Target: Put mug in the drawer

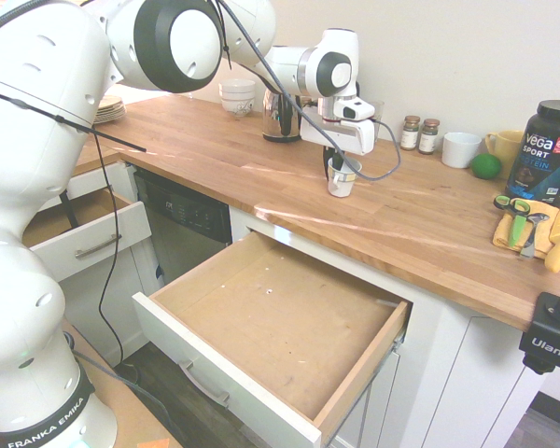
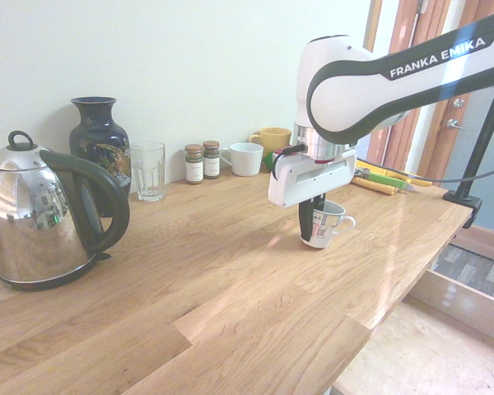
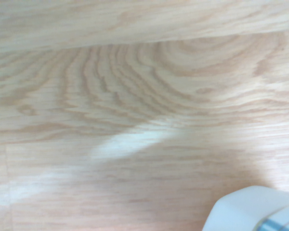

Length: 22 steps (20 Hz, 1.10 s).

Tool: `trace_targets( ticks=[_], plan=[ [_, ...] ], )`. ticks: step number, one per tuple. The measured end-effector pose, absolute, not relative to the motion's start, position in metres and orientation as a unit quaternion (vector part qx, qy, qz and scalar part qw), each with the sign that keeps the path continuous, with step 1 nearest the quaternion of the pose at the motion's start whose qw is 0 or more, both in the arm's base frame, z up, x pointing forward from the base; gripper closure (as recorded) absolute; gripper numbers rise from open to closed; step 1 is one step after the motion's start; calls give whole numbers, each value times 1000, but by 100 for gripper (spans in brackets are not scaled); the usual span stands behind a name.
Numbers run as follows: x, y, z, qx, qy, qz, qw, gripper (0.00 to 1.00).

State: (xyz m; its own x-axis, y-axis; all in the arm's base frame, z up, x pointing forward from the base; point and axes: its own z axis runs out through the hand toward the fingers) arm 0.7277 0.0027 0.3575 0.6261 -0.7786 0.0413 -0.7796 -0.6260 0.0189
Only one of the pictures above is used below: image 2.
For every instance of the green lime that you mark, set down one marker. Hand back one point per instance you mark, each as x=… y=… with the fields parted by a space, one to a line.
x=268 y=161

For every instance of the black camera stand pole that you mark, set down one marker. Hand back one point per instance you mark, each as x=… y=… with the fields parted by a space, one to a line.
x=481 y=140

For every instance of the plain white mug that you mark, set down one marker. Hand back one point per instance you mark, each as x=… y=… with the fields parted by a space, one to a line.
x=247 y=160

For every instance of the dark blue painted vase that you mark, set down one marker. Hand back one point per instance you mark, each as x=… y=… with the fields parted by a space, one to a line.
x=99 y=140

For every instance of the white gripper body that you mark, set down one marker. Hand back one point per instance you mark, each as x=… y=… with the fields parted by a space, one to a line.
x=313 y=181

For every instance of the orange wooden door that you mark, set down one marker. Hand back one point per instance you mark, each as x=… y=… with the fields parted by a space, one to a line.
x=395 y=144

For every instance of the black stand table clamp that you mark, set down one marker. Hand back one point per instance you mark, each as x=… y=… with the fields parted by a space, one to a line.
x=463 y=199

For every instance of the yellow dish cloth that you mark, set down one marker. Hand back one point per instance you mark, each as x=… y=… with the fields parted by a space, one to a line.
x=378 y=187

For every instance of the metal door hinge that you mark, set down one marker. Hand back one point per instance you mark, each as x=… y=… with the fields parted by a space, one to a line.
x=422 y=6

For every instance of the open wooden drawer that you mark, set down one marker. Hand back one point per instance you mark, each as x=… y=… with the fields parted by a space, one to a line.
x=465 y=294

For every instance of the spice jar copper lid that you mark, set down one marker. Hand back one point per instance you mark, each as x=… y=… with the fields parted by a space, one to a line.
x=211 y=162
x=194 y=166

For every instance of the silver deadbolt lock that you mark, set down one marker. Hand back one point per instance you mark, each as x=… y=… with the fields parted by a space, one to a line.
x=459 y=103

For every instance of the yellow mug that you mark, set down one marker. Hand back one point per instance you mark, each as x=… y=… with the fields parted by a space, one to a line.
x=276 y=138

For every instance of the clear drinking glass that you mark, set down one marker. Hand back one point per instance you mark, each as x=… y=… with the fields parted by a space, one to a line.
x=148 y=173

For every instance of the stainless steel electric kettle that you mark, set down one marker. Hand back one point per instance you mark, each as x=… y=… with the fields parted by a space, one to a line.
x=24 y=214

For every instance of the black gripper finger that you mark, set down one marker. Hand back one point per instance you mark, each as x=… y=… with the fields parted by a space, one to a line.
x=306 y=222
x=318 y=203

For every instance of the light wooden door jamb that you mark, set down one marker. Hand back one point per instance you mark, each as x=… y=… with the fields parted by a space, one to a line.
x=372 y=20

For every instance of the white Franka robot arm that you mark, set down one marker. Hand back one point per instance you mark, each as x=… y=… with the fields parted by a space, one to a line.
x=354 y=74

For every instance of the white patterned mug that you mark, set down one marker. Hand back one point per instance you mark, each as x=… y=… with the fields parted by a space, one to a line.
x=327 y=230

